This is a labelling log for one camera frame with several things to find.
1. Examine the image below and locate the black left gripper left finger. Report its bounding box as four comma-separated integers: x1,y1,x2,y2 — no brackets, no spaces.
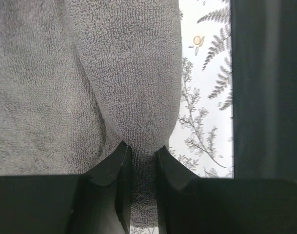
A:
0,142,132,234

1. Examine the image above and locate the floral patterned table mat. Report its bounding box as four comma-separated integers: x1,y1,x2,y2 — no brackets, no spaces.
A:
169,0,234,178

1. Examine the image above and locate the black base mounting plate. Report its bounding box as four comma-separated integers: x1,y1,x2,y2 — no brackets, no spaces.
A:
231,0,297,182

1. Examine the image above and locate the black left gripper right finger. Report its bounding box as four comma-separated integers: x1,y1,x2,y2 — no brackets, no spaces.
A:
156,147,297,234

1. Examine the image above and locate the grey terry towel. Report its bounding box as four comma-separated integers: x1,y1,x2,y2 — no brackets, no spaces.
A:
0,0,182,228

